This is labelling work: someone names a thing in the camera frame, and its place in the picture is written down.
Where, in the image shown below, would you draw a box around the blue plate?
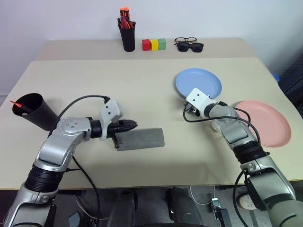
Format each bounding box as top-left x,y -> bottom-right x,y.
175,68 -> 223,100

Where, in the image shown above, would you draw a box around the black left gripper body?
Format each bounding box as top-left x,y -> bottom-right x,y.
107,120 -> 124,149

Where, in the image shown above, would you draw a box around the dark rounded shape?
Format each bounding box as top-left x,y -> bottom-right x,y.
167,186 -> 204,227
107,189 -> 138,227

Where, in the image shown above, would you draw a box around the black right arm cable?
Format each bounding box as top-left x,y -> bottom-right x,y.
182,107 -> 262,224

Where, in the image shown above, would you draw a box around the grey glasses case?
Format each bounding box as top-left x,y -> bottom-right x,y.
115,128 -> 165,151

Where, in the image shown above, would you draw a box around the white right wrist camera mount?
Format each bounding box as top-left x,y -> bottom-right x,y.
185,87 -> 217,118

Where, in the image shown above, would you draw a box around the dark fabric object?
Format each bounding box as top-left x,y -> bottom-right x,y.
276,51 -> 303,105

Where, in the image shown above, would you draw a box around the brown framed clear glasses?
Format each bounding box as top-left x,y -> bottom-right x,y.
174,36 -> 198,45

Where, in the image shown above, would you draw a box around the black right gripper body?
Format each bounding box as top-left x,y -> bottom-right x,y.
183,102 -> 202,117

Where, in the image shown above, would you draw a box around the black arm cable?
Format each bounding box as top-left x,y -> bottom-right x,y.
48,95 -> 111,225
182,107 -> 262,224

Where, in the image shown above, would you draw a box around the black sunglasses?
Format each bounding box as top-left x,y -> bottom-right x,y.
177,42 -> 204,53

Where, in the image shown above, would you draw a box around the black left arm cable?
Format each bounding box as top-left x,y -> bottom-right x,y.
48,95 -> 111,225

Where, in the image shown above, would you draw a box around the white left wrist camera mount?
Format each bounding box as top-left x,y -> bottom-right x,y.
98,98 -> 124,140

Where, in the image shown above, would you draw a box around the black cup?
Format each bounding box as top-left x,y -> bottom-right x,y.
11,93 -> 59,131
117,22 -> 136,52

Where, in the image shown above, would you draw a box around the pink plate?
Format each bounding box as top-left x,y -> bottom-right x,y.
233,100 -> 292,148

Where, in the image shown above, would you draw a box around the thin white cable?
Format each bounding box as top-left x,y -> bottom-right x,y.
189,185 -> 217,206

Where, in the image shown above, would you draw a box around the white round object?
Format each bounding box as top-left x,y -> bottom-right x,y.
238,192 -> 258,210

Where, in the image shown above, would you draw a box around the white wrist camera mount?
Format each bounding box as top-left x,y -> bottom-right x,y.
98,98 -> 124,140
185,87 -> 217,118

